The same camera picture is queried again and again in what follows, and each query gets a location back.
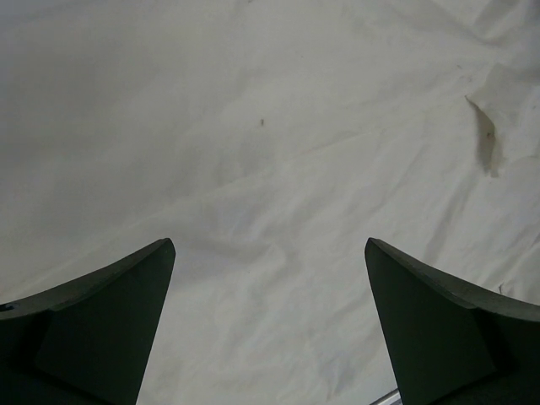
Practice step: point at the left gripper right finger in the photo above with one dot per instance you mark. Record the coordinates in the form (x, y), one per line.
(451, 341)

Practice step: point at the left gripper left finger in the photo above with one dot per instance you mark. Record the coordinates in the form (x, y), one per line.
(86, 341)

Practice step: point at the white t-shirt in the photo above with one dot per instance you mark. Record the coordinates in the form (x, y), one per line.
(269, 140)

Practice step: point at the aluminium mounting rail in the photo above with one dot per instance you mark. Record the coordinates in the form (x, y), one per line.
(391, 398)

